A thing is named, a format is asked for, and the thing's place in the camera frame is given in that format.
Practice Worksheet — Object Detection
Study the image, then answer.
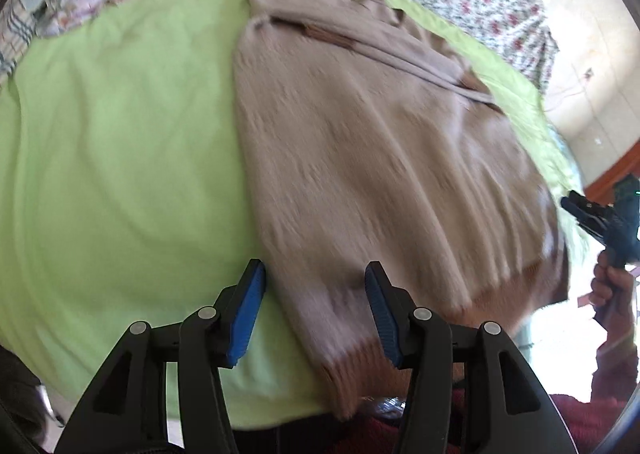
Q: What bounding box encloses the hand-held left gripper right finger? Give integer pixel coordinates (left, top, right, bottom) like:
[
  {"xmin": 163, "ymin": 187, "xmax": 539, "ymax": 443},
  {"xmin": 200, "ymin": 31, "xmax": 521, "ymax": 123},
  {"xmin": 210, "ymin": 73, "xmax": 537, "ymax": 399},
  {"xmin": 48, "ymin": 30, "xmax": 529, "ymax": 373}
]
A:
[{"xmin": 364, "ymin": 261, "xmax": 578, "ymax": 454}]

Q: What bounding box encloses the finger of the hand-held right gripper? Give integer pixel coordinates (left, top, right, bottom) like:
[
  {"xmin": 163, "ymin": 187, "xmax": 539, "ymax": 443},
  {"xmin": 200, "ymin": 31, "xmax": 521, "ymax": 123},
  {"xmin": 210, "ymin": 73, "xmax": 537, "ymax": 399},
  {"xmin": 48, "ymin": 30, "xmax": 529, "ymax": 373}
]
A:
[
  {"xmin": 560, "ymin": 196, "xmax": 608, "ymax": 241},
  {"xmin": 575, "ymin": 191, "xmax": 613, "ymax": 215}
]

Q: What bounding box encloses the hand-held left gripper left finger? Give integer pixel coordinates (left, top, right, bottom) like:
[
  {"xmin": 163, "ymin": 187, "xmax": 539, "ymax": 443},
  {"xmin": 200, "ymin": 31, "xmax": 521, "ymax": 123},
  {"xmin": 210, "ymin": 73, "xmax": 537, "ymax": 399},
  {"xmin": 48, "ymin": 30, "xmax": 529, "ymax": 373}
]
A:
[{"xmin": 54, "ymin": 259, "xmax": 267, "ymax": 454}]

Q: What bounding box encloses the beige knitted sweater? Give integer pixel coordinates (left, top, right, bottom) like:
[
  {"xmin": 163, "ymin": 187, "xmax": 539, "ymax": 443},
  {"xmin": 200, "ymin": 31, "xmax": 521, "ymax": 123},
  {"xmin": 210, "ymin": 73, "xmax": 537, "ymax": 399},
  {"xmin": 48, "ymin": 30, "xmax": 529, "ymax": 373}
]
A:
[{"xmin": 232, "ymin": 0, "xmax": 571, "ymax": 422}]

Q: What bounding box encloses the person's right forearm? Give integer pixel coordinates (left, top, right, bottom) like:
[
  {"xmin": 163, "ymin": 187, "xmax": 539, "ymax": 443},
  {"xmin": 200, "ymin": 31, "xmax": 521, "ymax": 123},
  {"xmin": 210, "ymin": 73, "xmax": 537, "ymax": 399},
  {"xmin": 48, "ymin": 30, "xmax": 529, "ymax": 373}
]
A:
[{"xmin": 592, "ymin": 281, "xmax": 640, "ymax": 402}]

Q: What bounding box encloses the person's right hand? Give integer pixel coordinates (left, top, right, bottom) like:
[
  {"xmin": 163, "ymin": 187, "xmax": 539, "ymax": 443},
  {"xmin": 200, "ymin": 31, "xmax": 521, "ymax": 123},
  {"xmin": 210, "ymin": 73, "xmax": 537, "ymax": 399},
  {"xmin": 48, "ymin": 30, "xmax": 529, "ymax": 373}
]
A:
[{"xmin": 590, "ymin": 250, "xmax": 636, "ymax": 323}]

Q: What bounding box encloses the brown wooden furniture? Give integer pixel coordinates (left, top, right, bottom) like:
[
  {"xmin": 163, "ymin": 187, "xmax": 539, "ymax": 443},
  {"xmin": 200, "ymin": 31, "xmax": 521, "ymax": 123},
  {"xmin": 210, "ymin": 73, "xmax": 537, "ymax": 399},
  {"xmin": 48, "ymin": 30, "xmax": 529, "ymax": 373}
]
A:
[{"xmin": 585, "ymin": 141, "xmax": 640, "ymax": 197}]

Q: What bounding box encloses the light green bed sheet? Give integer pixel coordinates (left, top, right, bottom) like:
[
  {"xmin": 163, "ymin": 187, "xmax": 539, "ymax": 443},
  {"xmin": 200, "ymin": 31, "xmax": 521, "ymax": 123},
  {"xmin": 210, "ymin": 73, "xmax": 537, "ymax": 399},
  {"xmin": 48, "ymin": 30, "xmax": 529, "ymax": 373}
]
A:
[{"xmin": 0, "ymin": 0, "xmax": 586, "ymax": 432}]

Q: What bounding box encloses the person's dark red clothing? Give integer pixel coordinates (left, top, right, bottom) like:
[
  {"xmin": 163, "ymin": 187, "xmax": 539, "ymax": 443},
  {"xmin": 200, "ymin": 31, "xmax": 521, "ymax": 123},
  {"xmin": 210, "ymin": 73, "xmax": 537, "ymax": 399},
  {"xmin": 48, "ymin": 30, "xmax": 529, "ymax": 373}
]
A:
[{"xmin": 340, "ymin": 394, "xmax": 631, "ymax": 454}]

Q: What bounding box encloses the plaid quilt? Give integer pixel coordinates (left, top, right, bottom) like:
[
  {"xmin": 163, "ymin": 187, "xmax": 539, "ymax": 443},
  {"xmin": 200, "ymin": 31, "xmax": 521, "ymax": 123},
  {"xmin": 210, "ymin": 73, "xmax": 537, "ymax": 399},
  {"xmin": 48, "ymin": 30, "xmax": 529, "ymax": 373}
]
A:
[{"xmin": 0, "ymin": 0, "xmax": 56, "ymax": 84}]

